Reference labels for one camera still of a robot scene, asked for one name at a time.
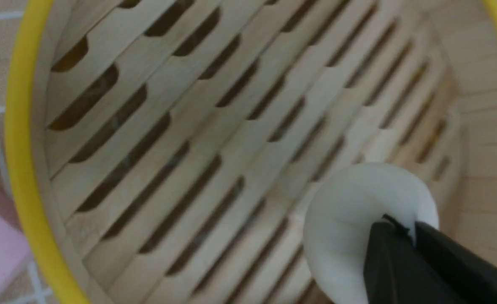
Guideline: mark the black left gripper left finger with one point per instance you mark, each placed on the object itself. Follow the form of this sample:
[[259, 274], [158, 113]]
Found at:
[[394, 272]]

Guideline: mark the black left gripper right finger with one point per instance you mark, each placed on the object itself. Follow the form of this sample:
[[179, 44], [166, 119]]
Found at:
[[471, 277]]

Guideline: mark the white bun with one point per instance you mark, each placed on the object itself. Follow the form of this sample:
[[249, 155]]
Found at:
[[339, 218]]

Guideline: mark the bamboo steamer tray yellow rim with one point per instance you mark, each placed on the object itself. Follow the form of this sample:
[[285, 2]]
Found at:
[[166, 151]]

